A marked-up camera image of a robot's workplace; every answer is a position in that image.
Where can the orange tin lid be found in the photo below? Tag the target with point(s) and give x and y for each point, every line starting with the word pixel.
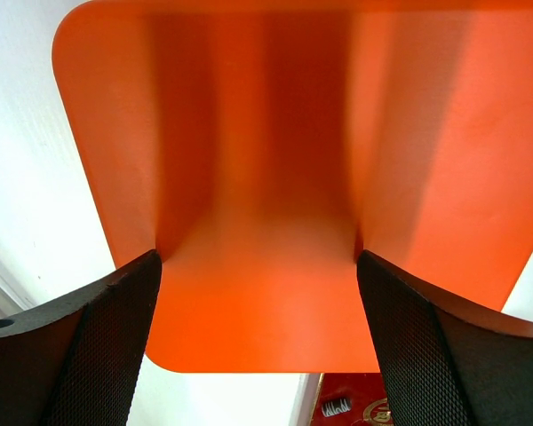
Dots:
pixel 261 146

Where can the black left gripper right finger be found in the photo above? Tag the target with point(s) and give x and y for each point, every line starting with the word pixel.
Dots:
pixel 444 359

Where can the red tray with gold rim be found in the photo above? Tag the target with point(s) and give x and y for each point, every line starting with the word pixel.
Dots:
pixel 368 396

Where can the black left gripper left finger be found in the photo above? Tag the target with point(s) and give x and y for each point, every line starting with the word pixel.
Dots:
pixel 75 360

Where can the dark striped chocolate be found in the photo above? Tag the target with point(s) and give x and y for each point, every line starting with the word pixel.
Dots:
pixel 336 406

